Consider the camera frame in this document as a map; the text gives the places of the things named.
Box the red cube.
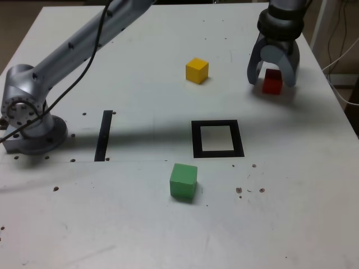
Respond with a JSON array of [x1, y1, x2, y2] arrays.
[[261, 68, 283, 95]]

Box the yellow cube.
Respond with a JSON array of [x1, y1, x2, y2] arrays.
[[185, 57, 210, 85]]

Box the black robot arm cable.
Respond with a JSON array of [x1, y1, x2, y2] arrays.
[[0, 0, 113, 143]]

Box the white cable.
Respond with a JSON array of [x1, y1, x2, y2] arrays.
[[322, 36, 359, 106]]

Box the green cube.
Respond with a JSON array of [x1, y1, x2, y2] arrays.
[[169, 163, 198, 203]]

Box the thin black cable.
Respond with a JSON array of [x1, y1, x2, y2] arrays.
[[328, 0, 355, 68]]

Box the white metal post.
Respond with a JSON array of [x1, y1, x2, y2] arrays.
[[310, 0, 337, 67]]

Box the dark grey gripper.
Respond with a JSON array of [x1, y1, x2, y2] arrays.
[[246, 33, 301, 87]]

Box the black tape square outline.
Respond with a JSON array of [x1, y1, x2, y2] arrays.
[[191, 119, 245, 159]]

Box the black tape strip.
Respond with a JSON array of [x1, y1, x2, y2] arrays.
[[94, 110, 113, 163]]

